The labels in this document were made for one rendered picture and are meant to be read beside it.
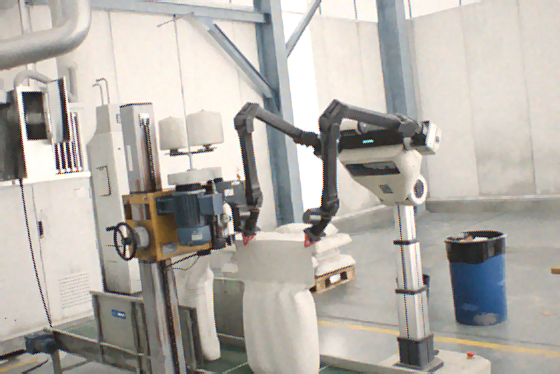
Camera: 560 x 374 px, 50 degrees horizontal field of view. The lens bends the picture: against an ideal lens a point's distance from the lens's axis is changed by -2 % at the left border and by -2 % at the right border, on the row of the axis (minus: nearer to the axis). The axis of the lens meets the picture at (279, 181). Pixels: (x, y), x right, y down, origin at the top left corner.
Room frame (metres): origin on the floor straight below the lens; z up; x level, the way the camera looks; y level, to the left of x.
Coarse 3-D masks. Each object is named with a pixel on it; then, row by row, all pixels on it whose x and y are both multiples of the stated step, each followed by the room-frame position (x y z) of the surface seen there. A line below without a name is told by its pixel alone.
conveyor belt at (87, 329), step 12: (84, 324) 4.32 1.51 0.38; (84, 336) 4.01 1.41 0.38; (96, 336) 3.97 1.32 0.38; (228, 348) 3.44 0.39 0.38; (240, 348) 3.42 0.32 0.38; (204, 360) 3.27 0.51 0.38; (216, 360) 3.25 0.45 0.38; (228, 360) 3.23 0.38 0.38; (240, 360) 3.21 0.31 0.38; (216, 372) 3.06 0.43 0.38; (228, 372) 3.05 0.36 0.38; (240, 372) 3.03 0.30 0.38; (252, 372) 3.01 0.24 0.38; (324, 372) 2.90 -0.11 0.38; (336, 372) 2.88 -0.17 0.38; (348, 372) 2.86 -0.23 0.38; (360, 372) 2.84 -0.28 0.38
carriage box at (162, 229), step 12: (156, 192) 2.83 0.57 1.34; (168, 192) 2.88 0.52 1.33; (156, 216) 2.82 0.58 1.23; (168, 216) 2.87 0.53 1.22; (156, 228) 2.81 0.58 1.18; (168, 228) 2.86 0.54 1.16; (156, 240) 2.80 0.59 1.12; (168, 240) 2.86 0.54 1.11; (144, 252) 2.87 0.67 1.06; (156, 252) 2.80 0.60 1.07; (180, 252) 2.90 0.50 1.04; (192, 252) 2.95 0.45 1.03
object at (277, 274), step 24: (240, 240) 3.06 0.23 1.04; (264, 240) 2.94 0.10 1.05; (240, 264) 3.07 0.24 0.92; (264, 264) 2.94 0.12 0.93; (288, 264) 2.84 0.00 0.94; (312, 264) 2.75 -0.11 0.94; (264, 288) 2.89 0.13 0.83; (288, 288) 2.81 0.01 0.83; (264, 312) 2.85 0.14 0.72; (288, 312) 2.77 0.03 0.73; (312, 312) 2.80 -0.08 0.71; (264, 336) 2.87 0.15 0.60; (288, 336) 2.76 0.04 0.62; (312, 336) 2.78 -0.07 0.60; (264, 360) 2.88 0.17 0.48; (288, 360) 2.78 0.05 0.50; (312, 360) 2.77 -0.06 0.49
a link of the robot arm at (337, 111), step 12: (336, 108) 2.46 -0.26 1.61; (348, 108) 2.47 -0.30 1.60; (360, 108) 2.52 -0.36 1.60; (324, 120) 2.47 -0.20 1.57; (336, 120) 2.45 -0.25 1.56; (360, 120) 2.53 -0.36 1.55; (372, 120) 2.56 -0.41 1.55; (384, 120) 2.59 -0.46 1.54; (396, 120) 2.61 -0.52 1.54; (408, 120) 2.63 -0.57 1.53; (408, 132) 2.64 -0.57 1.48
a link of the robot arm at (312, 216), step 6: (306, 210) 2.64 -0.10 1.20; (312, 210) 2.62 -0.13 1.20; (318, 210) 2.64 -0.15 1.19; (324, 210) 2.66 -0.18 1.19; (330, 210) 2.63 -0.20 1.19; (336, 210) 2.63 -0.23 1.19; (306, 216) 2.63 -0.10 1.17; (312, 216) 2.62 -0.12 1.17; (318, 216) 2.64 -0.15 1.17; (306, 222) 2.63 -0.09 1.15; (312, 222) 2.63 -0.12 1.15; (318, 222) 2.64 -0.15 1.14
